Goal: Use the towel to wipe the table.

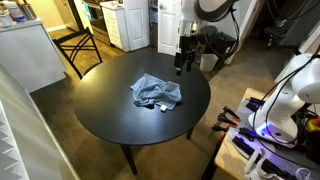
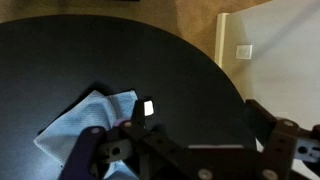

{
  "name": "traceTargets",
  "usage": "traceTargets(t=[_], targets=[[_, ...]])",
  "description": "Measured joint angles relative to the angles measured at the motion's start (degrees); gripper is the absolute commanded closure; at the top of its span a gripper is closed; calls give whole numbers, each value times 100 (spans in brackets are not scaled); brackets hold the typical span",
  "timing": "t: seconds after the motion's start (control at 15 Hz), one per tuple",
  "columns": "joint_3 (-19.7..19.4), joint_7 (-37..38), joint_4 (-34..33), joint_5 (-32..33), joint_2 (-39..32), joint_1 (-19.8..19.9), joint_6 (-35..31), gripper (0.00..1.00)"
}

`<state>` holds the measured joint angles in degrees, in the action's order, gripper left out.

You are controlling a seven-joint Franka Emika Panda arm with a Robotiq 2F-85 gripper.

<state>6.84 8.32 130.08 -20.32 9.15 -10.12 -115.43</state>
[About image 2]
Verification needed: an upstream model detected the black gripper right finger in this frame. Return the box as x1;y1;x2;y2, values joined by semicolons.
245;99;320;180

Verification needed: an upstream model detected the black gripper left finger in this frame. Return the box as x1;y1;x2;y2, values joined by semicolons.
59;96;192;180

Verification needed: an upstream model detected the light blue cloth towel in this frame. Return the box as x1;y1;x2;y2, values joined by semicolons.
33;89;139;180

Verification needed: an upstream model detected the round black wooden table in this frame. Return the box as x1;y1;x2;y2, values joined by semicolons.
0;13;258;180

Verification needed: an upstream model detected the cream baseboard under window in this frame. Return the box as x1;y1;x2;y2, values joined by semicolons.
214;12;231;69

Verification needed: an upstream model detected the white wall outlet plate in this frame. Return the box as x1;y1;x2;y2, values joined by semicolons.
235;44;253;61

